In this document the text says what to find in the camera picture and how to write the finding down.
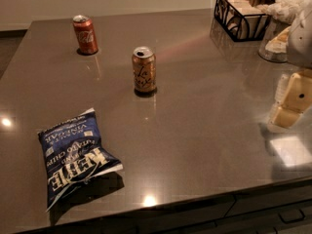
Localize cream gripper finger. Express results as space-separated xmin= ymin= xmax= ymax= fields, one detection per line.
xmin=268 ymin=69 xmax=312 ymax=129

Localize orange LaCroix can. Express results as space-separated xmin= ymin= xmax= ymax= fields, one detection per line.
xmin=132 ymin=46 xmax=157 ymax=95

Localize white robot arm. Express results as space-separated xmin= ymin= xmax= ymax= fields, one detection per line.
xmin=267 ymin=1 xmax=312 ymax=133

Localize red Coca-Cola can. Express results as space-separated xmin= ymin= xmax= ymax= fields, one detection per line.
xmin=72 ymin=15 xmax=98 ymax=55

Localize blue Kettle chip bag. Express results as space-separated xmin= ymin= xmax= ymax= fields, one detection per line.
xmin=38 ymin=108 xmax=123 ymax=211

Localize clear glass jar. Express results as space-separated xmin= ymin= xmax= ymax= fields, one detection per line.
xmin=258 ymin=18 xmax=290 ymax=63

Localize white crumpled paper napkins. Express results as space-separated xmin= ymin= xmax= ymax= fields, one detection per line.
xmin=259 ymin=0 xmax=312 ymax=24

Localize black wire basket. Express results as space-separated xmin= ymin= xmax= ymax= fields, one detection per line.
xmin=214 ymin=0 xmax=270 ymax=42

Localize black drawer handle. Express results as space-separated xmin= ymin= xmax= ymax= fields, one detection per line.
xmin=279 ymin=210 xmax=306 ymax=224

